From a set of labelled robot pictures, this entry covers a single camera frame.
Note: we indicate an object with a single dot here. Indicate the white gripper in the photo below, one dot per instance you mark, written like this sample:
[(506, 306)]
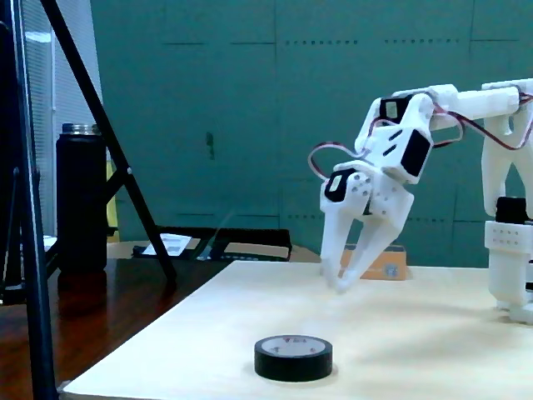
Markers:
[(385, 200)]

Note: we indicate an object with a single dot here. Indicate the black tape roll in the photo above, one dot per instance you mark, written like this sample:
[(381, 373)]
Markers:
[(291, 368)]

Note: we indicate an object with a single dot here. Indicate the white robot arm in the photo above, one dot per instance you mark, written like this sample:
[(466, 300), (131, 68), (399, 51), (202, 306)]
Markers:
[(479, 102)]

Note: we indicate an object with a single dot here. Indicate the metal tray with tan sides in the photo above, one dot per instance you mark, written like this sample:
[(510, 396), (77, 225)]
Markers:
[(395, 262)]

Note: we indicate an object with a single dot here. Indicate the black flat case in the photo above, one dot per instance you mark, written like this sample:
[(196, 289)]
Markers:
[(258, 241)]

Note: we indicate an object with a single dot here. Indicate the light wooden board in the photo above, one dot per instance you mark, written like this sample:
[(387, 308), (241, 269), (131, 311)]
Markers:
[(375, 354)]

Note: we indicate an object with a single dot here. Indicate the white printed paper sheet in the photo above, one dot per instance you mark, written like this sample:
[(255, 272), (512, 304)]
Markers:
[(175, 243)]

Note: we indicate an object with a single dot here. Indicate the yellow object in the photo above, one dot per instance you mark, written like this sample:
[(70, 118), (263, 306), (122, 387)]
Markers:
[(111, 208)]

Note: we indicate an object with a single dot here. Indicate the black insulated bottle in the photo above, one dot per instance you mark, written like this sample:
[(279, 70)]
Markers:
[(81, 200)]

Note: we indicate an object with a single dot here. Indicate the black tripod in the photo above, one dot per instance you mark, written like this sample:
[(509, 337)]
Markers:
[(39, 312)]

